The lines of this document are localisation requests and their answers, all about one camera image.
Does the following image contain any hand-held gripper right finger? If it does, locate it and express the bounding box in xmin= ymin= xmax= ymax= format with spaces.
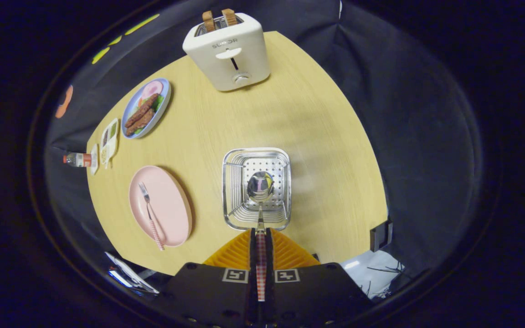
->
xmin=265 ymin=228 xmax=375 ymax=328

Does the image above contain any small black box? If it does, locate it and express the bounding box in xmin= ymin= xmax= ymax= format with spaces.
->
xmin=370 ymin=220 xmax=393 ymax=252

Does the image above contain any metal wire basket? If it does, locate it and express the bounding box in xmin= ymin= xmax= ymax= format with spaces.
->
xmin=222 ymin=147 xmax=292 ymax=231

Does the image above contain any fork with pink checked handle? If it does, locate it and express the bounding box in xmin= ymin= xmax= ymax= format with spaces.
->
xmin=139 ymin=182 xmax=165 ymax=251

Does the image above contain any pink ham slice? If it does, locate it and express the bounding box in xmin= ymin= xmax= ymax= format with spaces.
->
xmin=142 ymin=81 xmax=164 ymax=100

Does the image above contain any brown sausage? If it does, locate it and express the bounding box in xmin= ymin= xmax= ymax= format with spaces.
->
xmin=125 ymin=93 xmax=159 ymax=128
xmin=126 ymin=108 xmax=155 ymax=136

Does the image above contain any white toaster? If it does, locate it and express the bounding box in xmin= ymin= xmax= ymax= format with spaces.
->
xmin=182 ymin=13 xmax=271 ymax=92

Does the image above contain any blue plate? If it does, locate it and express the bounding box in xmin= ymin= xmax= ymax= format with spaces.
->
xmin=121 ymin=78 xmax=171 ymax=139

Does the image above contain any pink plate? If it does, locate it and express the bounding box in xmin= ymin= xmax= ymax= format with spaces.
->
xmin=129 ymin=165 xmax=193 ymax=247

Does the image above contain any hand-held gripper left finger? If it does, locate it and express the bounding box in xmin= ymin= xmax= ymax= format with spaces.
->
xmin=155 ymin=228 xmax=258 ymax=328

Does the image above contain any white compartment condiment tray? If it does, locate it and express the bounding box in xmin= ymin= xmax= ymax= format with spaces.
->
xmin=100 ymin=118 xmax=119 ymax=167

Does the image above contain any spoon with pink checked handle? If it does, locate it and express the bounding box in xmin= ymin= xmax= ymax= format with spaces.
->
xmin=247 ymin=171 xmax=275 ymax=302

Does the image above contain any clear bottle with red cap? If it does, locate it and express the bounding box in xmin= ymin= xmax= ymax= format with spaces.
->
xmin=63 ymin=152 xmax=92 ymax=168

